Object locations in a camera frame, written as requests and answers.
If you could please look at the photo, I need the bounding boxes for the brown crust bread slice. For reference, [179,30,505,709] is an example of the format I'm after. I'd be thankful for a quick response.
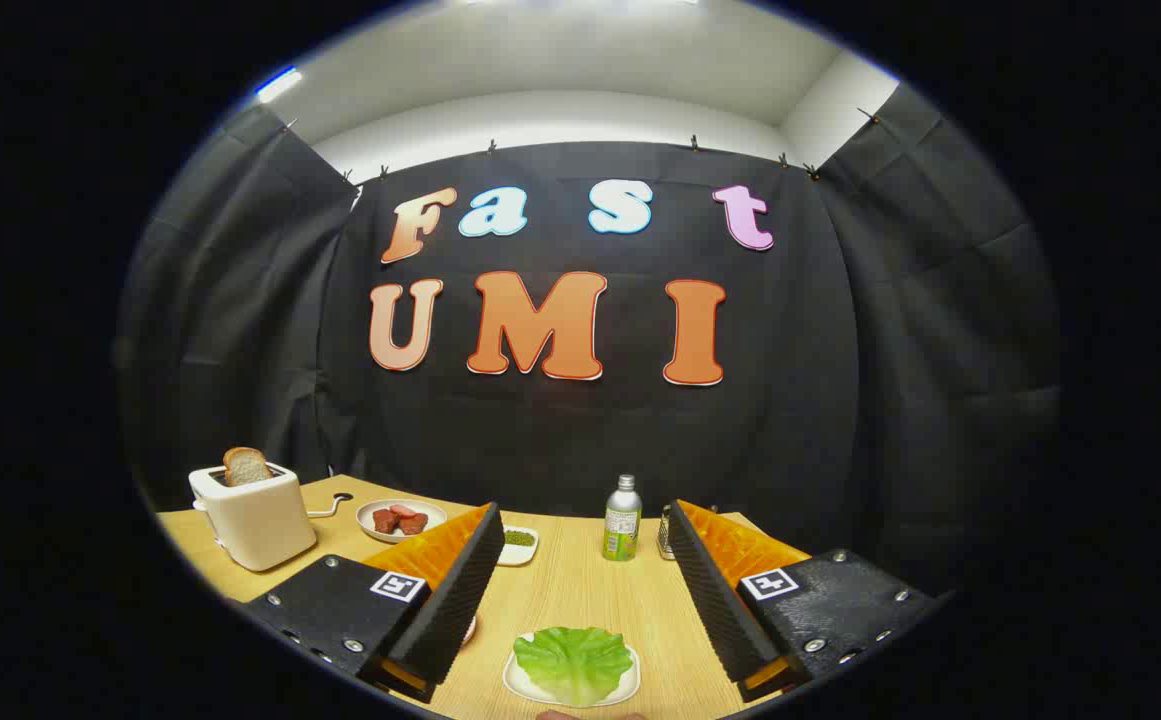
[223,447,274,488]

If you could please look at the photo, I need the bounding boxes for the silver green drink bottle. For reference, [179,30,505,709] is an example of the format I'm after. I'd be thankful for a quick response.
[602,474,643,562]

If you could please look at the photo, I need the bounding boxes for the white divided dish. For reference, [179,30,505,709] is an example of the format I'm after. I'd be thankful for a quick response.
[496,525,540,567]

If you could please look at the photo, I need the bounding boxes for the green lettuce leaf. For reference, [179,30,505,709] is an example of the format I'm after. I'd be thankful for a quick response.
[513,627,634,707]

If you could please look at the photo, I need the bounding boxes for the white rounded square plate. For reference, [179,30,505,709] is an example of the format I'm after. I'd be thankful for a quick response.
[503,632,642,709]

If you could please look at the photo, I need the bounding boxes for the black backdrop cloth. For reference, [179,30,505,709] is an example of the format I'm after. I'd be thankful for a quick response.
[115,85,1061,601]

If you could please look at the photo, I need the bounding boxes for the ceiling light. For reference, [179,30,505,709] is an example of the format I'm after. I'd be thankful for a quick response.
[255,66,303,104]

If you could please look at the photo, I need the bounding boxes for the round white plate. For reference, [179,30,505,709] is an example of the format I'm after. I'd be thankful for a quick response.
[356,499,448,544]

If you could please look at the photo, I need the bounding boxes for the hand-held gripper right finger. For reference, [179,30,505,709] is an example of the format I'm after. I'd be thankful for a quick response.
[667,499,943,704]

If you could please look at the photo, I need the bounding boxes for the white toaster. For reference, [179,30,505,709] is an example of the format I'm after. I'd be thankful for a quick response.
[188,462,318,573]

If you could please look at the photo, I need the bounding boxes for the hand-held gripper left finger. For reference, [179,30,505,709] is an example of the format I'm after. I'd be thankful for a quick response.
[240,502,507,704]

